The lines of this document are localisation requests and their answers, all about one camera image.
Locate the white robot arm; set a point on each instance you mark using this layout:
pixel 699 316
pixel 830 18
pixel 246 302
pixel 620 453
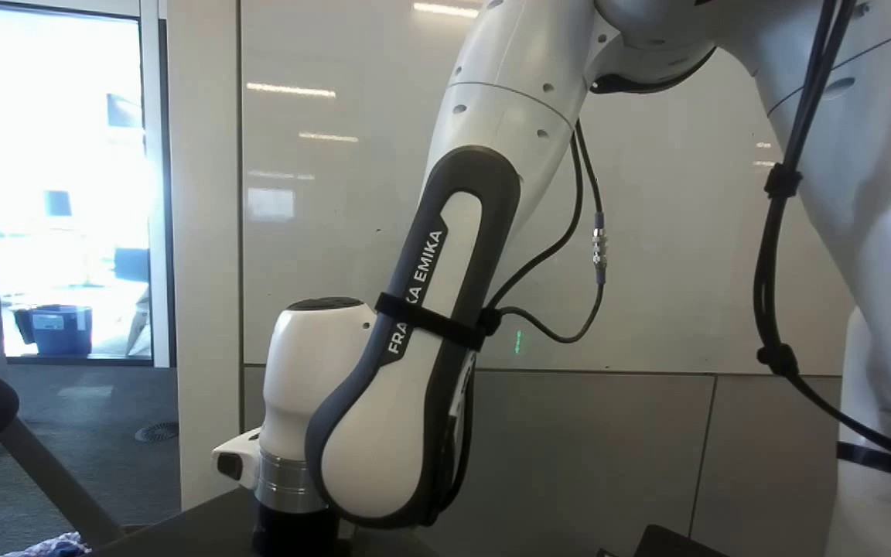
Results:
pixel 368 402

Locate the blue bin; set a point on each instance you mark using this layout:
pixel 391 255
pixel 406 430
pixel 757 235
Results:
pixel 57 331

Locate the white glass whiteboard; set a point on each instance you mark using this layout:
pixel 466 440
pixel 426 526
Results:
pixel 339 102

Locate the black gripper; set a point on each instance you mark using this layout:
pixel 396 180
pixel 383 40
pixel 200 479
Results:
pixel 281 534

